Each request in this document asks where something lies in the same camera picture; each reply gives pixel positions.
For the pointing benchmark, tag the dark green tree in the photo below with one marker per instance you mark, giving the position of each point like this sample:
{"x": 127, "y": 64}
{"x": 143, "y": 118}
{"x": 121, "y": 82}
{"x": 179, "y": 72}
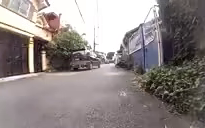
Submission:
{"x": 110, "y": 55}

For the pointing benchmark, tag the dark parked car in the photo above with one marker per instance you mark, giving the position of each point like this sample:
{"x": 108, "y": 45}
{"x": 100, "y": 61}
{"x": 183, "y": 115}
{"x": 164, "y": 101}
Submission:
{"x": 81, "y": 61}

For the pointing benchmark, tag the utility pole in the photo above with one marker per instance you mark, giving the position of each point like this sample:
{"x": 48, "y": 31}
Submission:
{"x": 94, "y": 40}

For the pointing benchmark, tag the green leafy tree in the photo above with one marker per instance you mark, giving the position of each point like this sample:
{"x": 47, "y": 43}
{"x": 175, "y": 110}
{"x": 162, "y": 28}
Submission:
{"x": 65, "y": 43}

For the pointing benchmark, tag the grey asphalt road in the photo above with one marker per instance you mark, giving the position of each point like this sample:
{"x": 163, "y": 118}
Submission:
{"x": 73, "y": 96}

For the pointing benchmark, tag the grey metal pole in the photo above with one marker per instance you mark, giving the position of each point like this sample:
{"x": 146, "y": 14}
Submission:
{"x": 157, "y": 33}

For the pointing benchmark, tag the green roadside bushes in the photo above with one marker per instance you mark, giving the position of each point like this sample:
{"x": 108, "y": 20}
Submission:
{"x": 176, "y": 83}

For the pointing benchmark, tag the pale concrete kerb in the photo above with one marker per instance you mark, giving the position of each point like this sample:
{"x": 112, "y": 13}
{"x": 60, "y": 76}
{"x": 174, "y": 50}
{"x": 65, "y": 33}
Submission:
{"x": 16, "y": 77}

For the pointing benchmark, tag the large dark tree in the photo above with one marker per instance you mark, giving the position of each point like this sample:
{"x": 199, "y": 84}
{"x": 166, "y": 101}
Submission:
{"x": 186, "y": 23}

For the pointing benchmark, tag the beige house with dark gates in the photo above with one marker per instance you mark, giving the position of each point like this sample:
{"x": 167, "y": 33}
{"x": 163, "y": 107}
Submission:
{"x": 10, "y": 20}

